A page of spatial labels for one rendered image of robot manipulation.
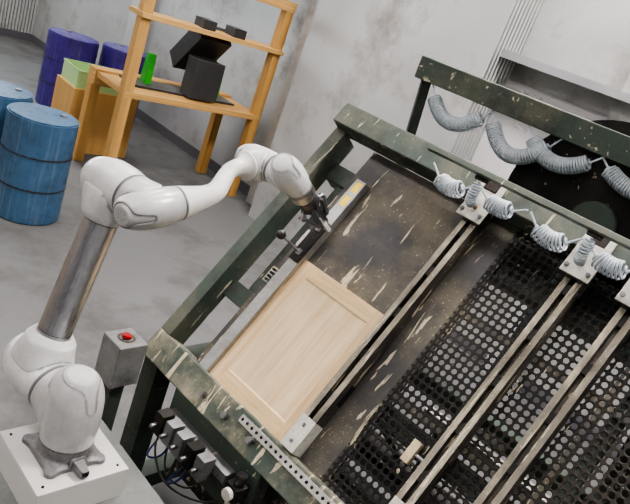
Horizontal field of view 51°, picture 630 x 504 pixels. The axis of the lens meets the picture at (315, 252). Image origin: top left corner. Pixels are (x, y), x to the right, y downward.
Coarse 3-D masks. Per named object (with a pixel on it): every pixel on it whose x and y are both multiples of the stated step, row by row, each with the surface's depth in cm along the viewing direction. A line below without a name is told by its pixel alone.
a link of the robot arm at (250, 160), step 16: (256, 144) 227; (240, 160) 217; (256, 160) 219; (224, 176) 202; (240, 176) 224; (256, 176) 221; (192, 192) 184; (208, 192) 189; (224, 192) 196; (192, 208) 184
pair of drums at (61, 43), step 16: (48, 32) 789; (64, 32) 799; (48, 48) 789; (64, 48) 781; (80, 48) 786; (96, 48) 806; (112, 48) 816; (128, 48) 853; (48, 64) 792; (112, 64) 820; (48, 80) 796; (48, 96) 802
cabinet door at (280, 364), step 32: (288, 288) 254; (320, 288) 249; (256, 320) 253; (288, 320) 248; (320, 320) 243; (352, 320) 238; (256, 352) 246; (288, 352) 242; (320, 352) 237; (352, 352) 232; (224, 384) 245; (256, 384) 240; (288, 384) 236; (320, 384) 231; (256, 416) 234; (288, 416) 230
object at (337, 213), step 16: (336, 208) 261; (336, 224) 261; (320, 240) 258; (304, 256) 256; (288, 272) 255; (272, 288) 254; (256, 304) 254; (240, 320) 253; (224, 336) 252; (208, 352) 251; (224, 352) 250; (208, 368) 248
